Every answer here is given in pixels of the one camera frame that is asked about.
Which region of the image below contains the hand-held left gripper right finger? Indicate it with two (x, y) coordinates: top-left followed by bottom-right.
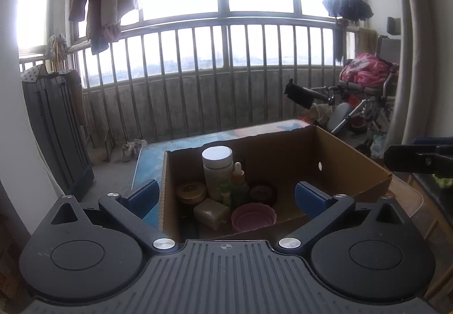
(278, 180), (405, 251)

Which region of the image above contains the maroon hanging jacket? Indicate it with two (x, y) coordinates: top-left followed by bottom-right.
(68, 0), (123, 56)

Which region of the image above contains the brown cardboard sheet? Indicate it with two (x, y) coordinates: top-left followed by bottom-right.
(62, 69), (87, 127)

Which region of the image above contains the dark hanging laundry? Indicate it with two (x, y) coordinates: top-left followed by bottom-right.
(323, 0), (374, 65)

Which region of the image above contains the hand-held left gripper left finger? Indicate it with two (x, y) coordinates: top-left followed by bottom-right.
(50, 179), (176, 251)

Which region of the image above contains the pink blanket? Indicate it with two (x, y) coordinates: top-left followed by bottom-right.
(340, 53), (390, 87)

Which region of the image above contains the wheelchair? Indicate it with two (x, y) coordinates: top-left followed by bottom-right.
(284, 34), (402, 145)

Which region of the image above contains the small green-capped bottle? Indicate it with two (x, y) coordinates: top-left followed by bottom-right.
(220, 181), (233, 207)

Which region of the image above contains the white cube container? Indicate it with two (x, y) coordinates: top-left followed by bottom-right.
(193, 198), (230, 230)

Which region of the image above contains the white sneaker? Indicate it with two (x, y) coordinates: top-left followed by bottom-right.
(132, 139), (148, 159)
(121, 141), (137, 162)

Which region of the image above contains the dark red round jar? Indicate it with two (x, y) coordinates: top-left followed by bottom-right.
(249, 183), (279, 207)

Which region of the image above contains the red bag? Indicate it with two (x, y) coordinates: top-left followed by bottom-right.
(345, 92), (370, 134)

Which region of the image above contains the metal balcony railing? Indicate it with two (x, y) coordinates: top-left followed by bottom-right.
(18, 11), (358, 159)

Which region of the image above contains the green dropper bottle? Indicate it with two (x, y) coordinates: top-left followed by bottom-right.
(232, 162), (249, 209)

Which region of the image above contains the black wall box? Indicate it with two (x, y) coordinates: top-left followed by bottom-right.
(387, 16), (402, 35)

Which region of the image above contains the pink scalloped bowl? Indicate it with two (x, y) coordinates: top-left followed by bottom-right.
(231, 203), (277, 233)

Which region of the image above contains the gold-lid dark jar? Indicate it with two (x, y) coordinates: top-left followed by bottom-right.
(176, 182), (208, 205)

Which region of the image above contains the brown cardboard box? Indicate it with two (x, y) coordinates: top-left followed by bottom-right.
(159, 125), (393, 241)

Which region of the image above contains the rope mop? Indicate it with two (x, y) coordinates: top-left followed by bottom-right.
(46, 33), (71, 74)

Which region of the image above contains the green plastic bag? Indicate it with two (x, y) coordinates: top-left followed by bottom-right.
(371, 135), (387, 156)

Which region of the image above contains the dotted white paper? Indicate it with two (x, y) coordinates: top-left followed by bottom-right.
(20, 65), (48, 84)

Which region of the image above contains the grey slatted cabinet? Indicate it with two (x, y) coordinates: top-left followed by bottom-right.
(20, 69), (95, 198)

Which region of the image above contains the yellowish hanging towel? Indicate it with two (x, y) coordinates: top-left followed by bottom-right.
(357, 28), (379, 60)

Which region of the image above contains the white-capped supplement bottle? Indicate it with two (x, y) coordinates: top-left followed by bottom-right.
(202, 146), (234, 200)

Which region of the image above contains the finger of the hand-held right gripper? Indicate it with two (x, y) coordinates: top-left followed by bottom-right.
(384, 137), (453, 179)

